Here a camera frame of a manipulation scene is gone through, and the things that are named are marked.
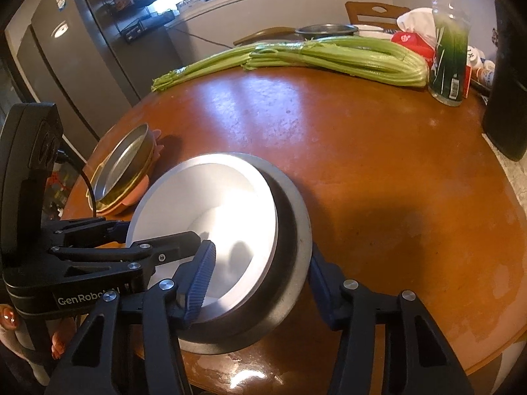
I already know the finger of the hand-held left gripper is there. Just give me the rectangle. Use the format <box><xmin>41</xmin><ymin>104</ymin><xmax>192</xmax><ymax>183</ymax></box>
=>
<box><xmin>49</xmin><ymin>217</ymin><xmax>132</xmax><ymax>248</ymax></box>
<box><xmin>49</xmin><ymin>230</ymin><xmax>202</xmax><ymax>274</ymax></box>

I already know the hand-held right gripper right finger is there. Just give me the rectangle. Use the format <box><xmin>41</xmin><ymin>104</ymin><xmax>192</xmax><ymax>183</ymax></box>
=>
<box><xmin>309</xmin><ymin>245</ymin><xmax>476</xmax><ymax>395</ymax></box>

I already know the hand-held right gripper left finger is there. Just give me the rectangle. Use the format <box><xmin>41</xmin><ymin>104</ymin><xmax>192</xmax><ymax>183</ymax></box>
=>
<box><xmin>43</xmin><ymin>241</ymin><xmax>217</xmax><ymax>395</ymax></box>

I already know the cream leaf-shaped plate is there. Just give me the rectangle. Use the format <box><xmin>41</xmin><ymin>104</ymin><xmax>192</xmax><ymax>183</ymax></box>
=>
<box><xmin>84</xmin><ymin>144</ymin><xmax>159</xmax><ymax>210</ymax></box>

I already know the pink plastic bowl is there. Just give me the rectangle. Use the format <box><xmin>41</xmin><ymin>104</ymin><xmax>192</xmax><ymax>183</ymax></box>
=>
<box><xmin>97</xmin><ymin>129</ymin><xmax>165</xmax><ymax>217</ymax></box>

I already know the large steel bowl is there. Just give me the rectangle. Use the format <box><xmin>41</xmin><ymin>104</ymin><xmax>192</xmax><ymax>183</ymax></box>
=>
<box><xmin>125</xmin><ymin>152</ymin><xmax>314</xmax><ymax>355</ymax></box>

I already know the round steel pan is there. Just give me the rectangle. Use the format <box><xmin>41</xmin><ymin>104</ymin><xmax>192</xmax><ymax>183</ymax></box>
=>
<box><xmin>88</xmin><ymin>122</ymin><xmax>155</xmax><ymax>206</ymax></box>

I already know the red instant noodle cup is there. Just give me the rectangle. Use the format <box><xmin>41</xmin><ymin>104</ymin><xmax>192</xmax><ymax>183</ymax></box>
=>
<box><xmin>125</xmin><ymin>154</ymin><xmax>278</xmax><ymax>311</ymax></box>

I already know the person's left hand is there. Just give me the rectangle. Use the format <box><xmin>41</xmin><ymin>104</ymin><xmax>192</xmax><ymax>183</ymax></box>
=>
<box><xmin>0</xmin><ymin>302</ymin><xmax>79</xmax><ymax>360</ymax></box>

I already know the grey refrigerator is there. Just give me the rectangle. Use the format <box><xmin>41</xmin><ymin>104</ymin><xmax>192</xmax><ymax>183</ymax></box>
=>
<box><xmin>4</xmin><ymin>0</ymin><xmax>186</xmax><ymax>161</ymax></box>

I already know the printed paper mat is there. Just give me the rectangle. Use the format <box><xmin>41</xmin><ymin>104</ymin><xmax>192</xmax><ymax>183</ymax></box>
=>
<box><xmin>482</xmin><ymin>132</ymin><xmax>527</xmax><ymax>190</ymax></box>

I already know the steel cooking pot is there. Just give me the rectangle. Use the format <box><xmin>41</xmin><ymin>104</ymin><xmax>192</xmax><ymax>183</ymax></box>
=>
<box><xmin>294</xmin><ymin>24</ymin><xmax>360</xmax><ymax>38</ymax></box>

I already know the clear bottle with green label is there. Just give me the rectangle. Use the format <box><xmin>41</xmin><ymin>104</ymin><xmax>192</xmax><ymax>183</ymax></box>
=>
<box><xmin>427</xmin><ymin>0</ymin><xmax>471</xmax><ymax>107</ymax></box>

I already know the red tissue pack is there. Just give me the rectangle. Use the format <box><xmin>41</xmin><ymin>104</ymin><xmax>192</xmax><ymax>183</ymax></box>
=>
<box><xmin>390</xmin><ymin>7</ymin><xmax>437</xmax><ymax>75</ymax></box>

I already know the black thermos flask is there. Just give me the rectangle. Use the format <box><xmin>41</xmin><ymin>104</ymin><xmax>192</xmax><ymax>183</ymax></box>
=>
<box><xmin>483</xmin><ymin>0</ymin><xmax>527</xmax><ymax>162</ymax></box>

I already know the wooden chair with cutout back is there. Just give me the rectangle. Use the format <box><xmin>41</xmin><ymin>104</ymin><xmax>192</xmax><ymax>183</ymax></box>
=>
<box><xmin>345</xmin><ymin>1</ymin><xmax>412</xmax><ymax>31</ymax></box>

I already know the black cable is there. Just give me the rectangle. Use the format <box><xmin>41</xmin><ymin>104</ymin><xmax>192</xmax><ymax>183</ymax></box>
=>
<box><xmin>58</xmin><ymin>148</ymin><xmax>97</xmax><ymax>219</ymax></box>

